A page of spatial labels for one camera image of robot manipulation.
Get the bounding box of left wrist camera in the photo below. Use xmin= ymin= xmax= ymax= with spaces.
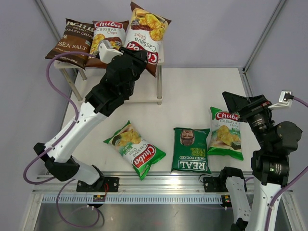
xmin=98 ymin=40 xmax=122 ymax=64

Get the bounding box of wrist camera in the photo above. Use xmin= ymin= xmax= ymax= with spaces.
xmin=98 ymin=40 xmax=122 ymax=64
xmin=269 ymin=90 xmax=294 ymax=110

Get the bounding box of brown Chuba cassava bag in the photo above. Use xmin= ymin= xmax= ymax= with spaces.
xmin=90 ymin=20 xmax=129 ymax=54
xmin=124 ymin=2 xmax=171 ymax=77

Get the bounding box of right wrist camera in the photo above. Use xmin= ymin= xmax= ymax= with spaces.
xmin=269 ymin=90 xmax=294 ymax=110

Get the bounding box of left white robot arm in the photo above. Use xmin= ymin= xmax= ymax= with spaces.
xmin=34 ymin=47 xmax=148 ymax=192

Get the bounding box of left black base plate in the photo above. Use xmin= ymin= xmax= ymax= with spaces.
xmin=76 ymin=177 xmax=119 ymax=193

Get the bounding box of aluminium mounting rail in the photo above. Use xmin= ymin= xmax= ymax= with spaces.
xmin=32 ymin=171 xmax=293 ymax=195

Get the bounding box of green chuba cassava bag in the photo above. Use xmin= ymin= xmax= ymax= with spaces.
xmin=103 ymin=121 xmax=166 ymax=180
xmin=208 ymin=107 xmax=244 ymax=161

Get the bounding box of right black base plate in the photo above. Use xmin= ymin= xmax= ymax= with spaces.
xmin=203 ymin=177 xmax=228 ymax=193

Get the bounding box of white wooden two-tier shelf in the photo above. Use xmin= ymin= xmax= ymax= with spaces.
xmin=53 ymin=35 xmax=164 ymax=106

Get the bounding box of brown Kettle sea salt bag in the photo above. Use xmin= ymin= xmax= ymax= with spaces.
xmin=45 ymin=18 xmax=94 ymax=69

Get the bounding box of green Real chips bag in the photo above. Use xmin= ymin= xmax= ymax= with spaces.
xmin=171 ymin=128 xmax=211 ymax=174

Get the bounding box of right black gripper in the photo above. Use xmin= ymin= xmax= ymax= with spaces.
xmin=223 ymin=91 xmax=274 ymax=150

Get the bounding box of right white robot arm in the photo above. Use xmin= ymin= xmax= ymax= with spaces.
xmin=218 ymin=90 xmax=308 ymax=231

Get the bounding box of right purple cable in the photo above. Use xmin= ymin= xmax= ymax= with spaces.
xmin=264 ymin=96 xmax=308 ymax=231

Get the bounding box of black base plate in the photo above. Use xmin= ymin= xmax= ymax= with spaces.
xmin=76 ymin=177 xmax=119 ymax=193
xmin=203 ymin=177 xmax=228 ymax=193

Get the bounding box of white slotted cable duct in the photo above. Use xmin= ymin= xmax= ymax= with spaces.
xmin=42 ymin=194 xmax=222 ymax=205

